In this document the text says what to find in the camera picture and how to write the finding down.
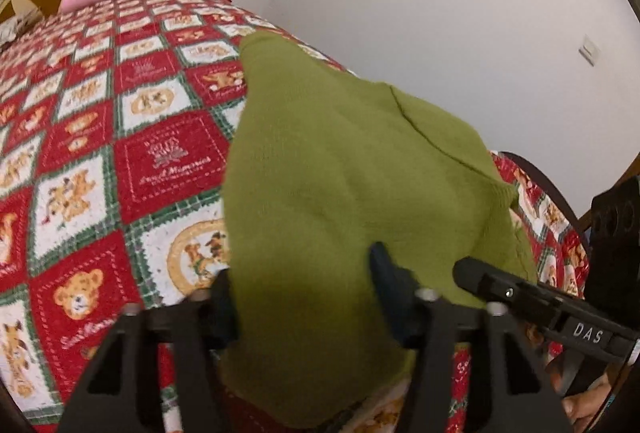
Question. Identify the white wall switch plate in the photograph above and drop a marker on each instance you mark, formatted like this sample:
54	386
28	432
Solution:
590	49

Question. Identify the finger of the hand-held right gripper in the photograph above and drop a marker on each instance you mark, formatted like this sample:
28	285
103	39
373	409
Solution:
530	300

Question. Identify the green striped knit sweater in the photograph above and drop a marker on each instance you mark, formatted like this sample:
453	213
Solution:
325	188

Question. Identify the red white patchwork quilt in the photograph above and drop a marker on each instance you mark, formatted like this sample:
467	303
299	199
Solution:
150	163

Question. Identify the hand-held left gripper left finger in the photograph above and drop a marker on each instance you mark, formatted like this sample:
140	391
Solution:
222	313

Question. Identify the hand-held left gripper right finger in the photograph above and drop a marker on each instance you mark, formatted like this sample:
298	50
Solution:
385	278

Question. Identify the grey patterned cloth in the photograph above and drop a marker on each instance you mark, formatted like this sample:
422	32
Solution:
17	25

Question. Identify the person's right hand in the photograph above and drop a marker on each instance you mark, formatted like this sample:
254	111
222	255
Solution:
582	410

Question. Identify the dark curved wooden frame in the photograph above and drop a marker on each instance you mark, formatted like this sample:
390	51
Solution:
545	180

